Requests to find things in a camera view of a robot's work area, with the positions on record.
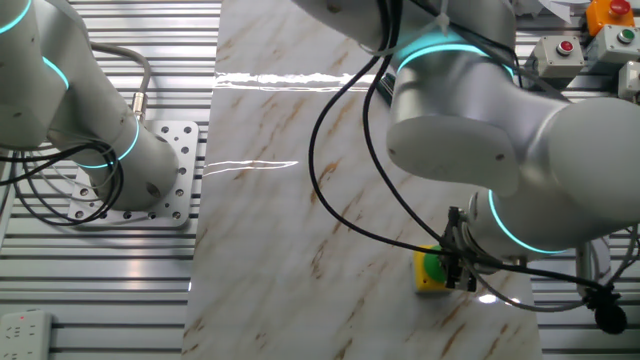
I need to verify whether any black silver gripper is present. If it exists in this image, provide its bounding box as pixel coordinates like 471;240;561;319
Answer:
441;205;482;293

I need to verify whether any yellow square block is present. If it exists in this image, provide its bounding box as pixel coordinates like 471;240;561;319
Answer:
412;243;464;294

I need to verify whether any grey box red button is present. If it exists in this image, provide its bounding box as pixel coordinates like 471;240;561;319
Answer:
530;34;586;80

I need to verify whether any grey box green button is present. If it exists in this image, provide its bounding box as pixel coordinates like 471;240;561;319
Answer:
585;24;640;67

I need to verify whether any orange box red button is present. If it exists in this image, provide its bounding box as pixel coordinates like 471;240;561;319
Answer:
585;0;636;37

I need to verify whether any white marble pattern mat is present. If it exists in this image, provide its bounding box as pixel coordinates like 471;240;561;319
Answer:
180;0;544;360

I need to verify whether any dark teal black box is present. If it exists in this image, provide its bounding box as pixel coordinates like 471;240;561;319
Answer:
375;72;401;107

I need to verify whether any white power strip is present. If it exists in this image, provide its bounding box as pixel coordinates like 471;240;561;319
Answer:
0;308;54;360

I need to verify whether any long black cable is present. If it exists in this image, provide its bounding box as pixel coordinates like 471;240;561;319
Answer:
361;0;609;292
307;0;454;257

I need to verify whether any black cable clip lump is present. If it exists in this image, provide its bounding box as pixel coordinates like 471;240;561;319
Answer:
582;284;629;336

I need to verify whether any plain grey switch box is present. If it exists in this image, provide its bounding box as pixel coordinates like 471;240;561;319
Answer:
617;60;640;101

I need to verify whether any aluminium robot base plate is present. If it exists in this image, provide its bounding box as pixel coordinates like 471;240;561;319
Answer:
67;119;200;230

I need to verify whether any black base cable bundle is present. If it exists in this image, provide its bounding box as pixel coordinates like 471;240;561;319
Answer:
0;139;126;227

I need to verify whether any grey cable with metal plug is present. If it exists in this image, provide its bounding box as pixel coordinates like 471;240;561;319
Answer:
89;42;153;124

